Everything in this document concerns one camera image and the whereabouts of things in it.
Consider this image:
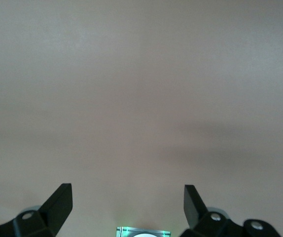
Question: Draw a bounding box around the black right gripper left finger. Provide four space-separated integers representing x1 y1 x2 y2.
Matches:
0 183 73 237

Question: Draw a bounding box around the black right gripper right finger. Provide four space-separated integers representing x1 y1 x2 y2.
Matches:
180 184 281 237

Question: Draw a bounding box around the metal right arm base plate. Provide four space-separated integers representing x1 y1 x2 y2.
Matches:
116 226 171 237

